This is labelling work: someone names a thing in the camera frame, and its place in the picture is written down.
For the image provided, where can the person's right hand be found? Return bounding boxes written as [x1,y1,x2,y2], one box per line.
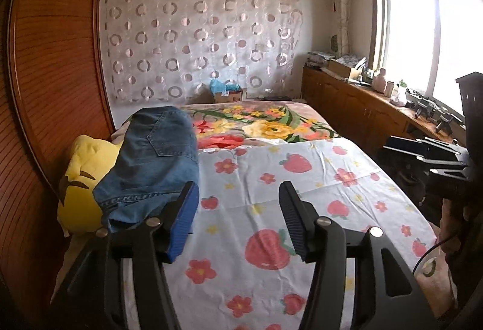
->
[440,199,473,256]

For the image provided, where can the yellow plush toy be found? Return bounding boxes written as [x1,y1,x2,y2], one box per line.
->
[56,134,125,237]

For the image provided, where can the small cardboard box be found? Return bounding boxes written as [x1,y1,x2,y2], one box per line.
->
[215,89,248,103]

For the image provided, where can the floral blanket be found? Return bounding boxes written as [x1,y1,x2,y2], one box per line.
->
[113,100,342,150]

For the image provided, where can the black device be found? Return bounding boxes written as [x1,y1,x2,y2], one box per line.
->
[434,112,456,134]
[412,97,435,119]

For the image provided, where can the window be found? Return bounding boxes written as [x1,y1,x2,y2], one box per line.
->
[370,0,483,116]

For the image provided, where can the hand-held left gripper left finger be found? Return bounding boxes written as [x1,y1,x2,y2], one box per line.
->
[49,181,200,330]

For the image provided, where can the blue denim pants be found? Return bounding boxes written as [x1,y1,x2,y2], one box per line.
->
[92,106,200,234]

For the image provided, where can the wooden cabinet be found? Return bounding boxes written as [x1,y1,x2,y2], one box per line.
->
[301,65,469,172]

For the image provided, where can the person's dark clothing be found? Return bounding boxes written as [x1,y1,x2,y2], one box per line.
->
[443,251,483,319]

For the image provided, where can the black cable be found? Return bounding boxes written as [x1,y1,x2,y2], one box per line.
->
[411,232,455,276]

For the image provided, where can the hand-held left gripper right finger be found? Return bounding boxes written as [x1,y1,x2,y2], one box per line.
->
[278,181,440,330]

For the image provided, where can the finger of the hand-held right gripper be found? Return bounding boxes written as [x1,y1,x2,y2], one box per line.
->
[418,160,472,182]
[383,136,470,165]

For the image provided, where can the wooden headboard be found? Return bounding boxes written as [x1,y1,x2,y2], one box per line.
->
[0,0,116,330]

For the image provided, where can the pink bottle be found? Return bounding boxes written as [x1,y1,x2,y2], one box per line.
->
[372,68,388,94]

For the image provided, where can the stack of papers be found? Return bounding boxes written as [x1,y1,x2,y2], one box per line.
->
[305,51,335,69]

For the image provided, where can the strawberry print bed sheet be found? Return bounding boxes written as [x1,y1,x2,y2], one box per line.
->
[51,136,438,330]

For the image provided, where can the open cardboard box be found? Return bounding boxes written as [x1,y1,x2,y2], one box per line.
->
[326,59,363,80]

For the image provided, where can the circle-patterned sheer curtain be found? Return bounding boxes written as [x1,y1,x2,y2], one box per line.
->
[102,0,304,104]

